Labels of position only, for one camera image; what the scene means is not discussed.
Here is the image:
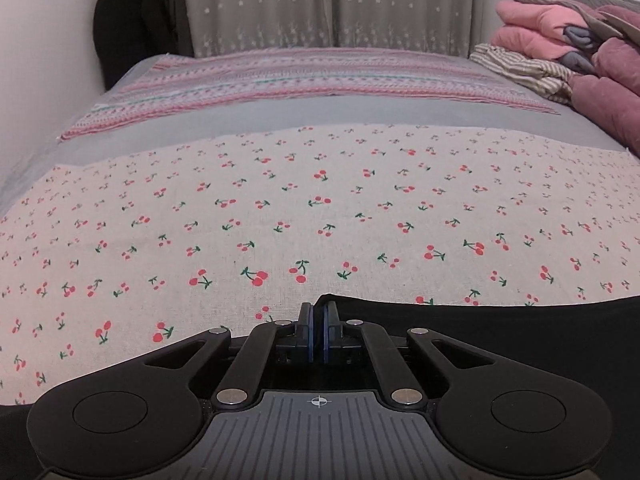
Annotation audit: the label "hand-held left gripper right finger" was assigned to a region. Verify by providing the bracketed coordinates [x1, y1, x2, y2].
[320, 300, 497, 409]

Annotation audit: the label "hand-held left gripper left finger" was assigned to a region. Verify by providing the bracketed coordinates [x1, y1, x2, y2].
[143, 302, 317, 409]

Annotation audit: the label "black pants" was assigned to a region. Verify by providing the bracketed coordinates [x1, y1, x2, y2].
[0, 292, 640, 480]

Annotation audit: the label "cherry print cloth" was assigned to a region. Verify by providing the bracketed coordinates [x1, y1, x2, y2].
[0, 125, 640, 406]

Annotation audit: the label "grey bed sheet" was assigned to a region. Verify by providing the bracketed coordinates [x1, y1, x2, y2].
[0, 52, 640, 203]

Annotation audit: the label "pink striped patterned cloth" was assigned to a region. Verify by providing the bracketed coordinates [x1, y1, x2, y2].
[59, 47, 562, 142]

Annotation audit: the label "grey star print curtain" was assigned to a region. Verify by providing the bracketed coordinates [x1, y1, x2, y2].
[179, 0, 489, 59]

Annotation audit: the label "beige striped garment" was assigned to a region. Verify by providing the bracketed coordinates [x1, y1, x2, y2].
[470, 43, 577, 106]

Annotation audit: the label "dark hanging clothes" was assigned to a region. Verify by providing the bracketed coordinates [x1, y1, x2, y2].
[93, 0, 195, 92]

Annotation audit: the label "pink padded jacket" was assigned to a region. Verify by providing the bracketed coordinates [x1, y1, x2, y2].
[490, 0, 597, 64]

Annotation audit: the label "mauve quilted blanket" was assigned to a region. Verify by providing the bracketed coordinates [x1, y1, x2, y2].
[570, 5, 640, 157]

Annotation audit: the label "blue grey garment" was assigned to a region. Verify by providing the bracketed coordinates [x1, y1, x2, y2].
[557, 24, 602, 75]

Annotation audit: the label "mauve cushion with beige edge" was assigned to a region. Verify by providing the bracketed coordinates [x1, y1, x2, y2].
[504, 0, 627, 39]

